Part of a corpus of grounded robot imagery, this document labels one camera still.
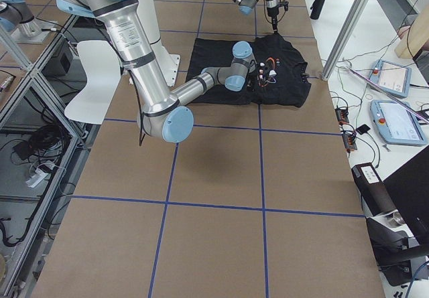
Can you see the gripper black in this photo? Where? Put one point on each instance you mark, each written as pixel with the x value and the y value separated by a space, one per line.
pixel 272 13

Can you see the black t-shirt with logo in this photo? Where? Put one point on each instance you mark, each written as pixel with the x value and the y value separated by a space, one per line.
pixel 280 75

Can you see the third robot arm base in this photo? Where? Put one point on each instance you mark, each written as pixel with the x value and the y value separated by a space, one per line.
pixel 18 20

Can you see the black water bottle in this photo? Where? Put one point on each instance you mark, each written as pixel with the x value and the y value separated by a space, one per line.
pixel 316 9

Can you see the far blue teach pendant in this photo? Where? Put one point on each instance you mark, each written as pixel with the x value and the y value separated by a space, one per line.
pixel 392 78

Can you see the blue teach pendant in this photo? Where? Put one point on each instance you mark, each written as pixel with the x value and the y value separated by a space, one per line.
pixel 396 125
pixel 392 78

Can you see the near blue teach pendant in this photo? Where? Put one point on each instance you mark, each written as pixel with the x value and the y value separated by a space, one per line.
pixel 396 125

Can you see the white plastic chair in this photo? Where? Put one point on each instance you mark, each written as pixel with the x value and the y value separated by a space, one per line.
pixel 102 68

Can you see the black box device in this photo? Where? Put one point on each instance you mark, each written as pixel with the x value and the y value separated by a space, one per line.
pixel 372 189

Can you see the black monitor stand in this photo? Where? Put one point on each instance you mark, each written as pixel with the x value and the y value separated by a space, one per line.
pixel 397 254

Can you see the aluminium frame post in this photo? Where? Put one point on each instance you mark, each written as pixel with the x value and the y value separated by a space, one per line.
pixel 343 37

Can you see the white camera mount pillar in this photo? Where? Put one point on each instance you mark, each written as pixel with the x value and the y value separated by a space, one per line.
pixel 169 63

